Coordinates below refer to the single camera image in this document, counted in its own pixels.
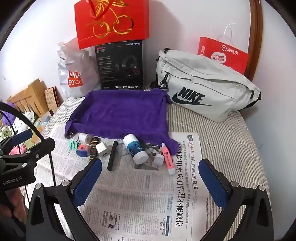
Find newspaper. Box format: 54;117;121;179
35;123;222;241

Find brown wooden frame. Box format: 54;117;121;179
248;0;264;81

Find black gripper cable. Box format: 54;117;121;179
0;102;57;187

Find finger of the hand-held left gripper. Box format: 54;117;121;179
13;129;33;145
22;137;56;164

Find black stick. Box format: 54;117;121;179
107;141;118;171

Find wooden rack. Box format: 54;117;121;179
6;79;50;118

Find pink tube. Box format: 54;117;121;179
161;142;175;175

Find white plastic bag red label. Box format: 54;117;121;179
57;40;102;99

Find red gift bag gold cherries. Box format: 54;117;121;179
74;0;151;49

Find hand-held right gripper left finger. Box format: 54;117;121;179
25;159;102;241

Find green binder clip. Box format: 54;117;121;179
68;133;80;150

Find black and gold small box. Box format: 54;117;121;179
88;137;99;160

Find white and blue bottle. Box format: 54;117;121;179
122;134;149;165

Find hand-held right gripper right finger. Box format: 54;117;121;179
198;158;274;241

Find white charger plug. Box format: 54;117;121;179
95;143;109;157

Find grey waist bag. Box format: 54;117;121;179
155;48;262;122

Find brown patterned box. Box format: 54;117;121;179
44;87;58;110

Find orange and blue tape dispenser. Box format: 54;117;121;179
77;144;91;157

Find purple towel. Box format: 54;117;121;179
65;89;178;153

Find person's left hand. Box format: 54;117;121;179
0;187;26;224

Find black headphone box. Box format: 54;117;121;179
94;40;146;91

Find red paper bag white handles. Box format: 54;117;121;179
197;23;250;75

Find small white bottle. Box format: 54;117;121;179
154;153;165;166

